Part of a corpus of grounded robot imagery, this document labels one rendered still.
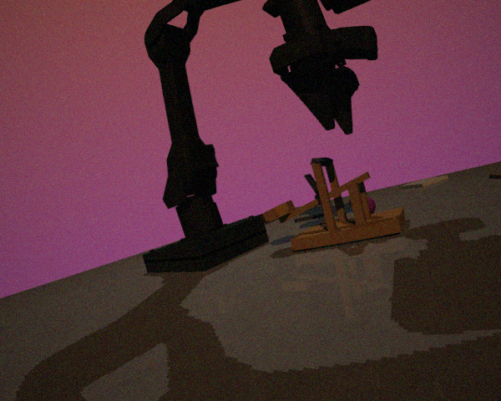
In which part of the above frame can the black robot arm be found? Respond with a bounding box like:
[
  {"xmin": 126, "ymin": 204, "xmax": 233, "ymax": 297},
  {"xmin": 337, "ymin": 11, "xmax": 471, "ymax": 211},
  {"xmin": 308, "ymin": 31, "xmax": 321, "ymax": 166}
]
[{"xmin": 144, "ymin": 0, "xmax": 378, "ymax": 241}]

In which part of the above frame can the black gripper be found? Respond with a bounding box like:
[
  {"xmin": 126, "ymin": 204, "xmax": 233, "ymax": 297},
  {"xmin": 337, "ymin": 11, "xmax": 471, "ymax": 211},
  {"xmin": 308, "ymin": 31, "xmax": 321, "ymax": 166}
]
[{"xmin": 269, "ymin": 15, "xmax": 360, "ymax": 135}]

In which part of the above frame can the wooden toy catapult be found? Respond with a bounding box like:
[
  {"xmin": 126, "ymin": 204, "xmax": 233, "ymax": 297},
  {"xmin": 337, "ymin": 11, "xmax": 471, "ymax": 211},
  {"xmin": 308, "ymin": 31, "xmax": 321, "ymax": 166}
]
[{"xmin": 261, "ymin": 157, "xmax": 405, "ymax": 252}]

